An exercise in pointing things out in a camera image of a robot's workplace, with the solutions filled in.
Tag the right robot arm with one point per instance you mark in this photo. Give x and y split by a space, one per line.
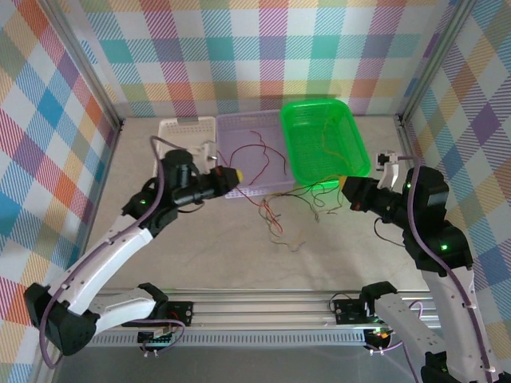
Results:
455 311

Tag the green mesh plastic basket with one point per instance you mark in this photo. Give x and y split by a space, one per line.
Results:
303 139

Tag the small control circuit board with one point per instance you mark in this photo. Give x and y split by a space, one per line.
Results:
379 335
153 338

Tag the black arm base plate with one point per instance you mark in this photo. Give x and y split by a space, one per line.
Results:
181 313
347 313

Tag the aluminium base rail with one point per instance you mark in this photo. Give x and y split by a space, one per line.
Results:
259 315

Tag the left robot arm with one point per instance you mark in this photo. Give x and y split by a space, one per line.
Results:
112 255

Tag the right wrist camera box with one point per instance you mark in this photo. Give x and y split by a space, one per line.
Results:
387 163

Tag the grey metal panel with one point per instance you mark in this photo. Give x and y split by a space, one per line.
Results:
259 367

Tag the aluminium side rail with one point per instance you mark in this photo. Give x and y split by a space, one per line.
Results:
108 167
407 135

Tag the aluminium frame post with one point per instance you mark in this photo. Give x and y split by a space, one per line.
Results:
85 68
435 60

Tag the white perforated plastic basket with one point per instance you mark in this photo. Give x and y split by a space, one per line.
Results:
183 135

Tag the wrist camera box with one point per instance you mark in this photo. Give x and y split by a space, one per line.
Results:
207 153
387 163

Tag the purple perforated plastic basket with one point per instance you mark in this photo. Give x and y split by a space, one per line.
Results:
239 135

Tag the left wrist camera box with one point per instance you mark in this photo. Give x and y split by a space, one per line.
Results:
207 153

